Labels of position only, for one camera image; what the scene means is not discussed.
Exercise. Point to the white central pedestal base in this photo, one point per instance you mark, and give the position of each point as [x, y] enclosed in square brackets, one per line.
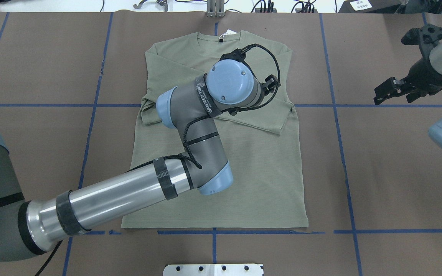
[249, 269]

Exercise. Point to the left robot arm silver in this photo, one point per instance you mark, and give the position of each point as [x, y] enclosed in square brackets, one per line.
[30, 228]

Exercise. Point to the aluminium frame post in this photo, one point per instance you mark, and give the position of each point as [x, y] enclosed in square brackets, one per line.
[215, 8]

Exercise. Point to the olive green long-sleeve shirt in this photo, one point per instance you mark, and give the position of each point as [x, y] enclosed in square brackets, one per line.
[262, 145]

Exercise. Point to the black box with label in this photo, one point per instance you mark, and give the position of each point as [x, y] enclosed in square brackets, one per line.
[370, 6]

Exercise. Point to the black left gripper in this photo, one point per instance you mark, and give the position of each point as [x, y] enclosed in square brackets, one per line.
[270, 81]

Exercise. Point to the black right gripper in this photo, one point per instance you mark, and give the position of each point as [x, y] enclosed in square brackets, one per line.
[423, 75]

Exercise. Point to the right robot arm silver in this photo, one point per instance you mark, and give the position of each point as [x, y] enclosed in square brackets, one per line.
[435, 131]

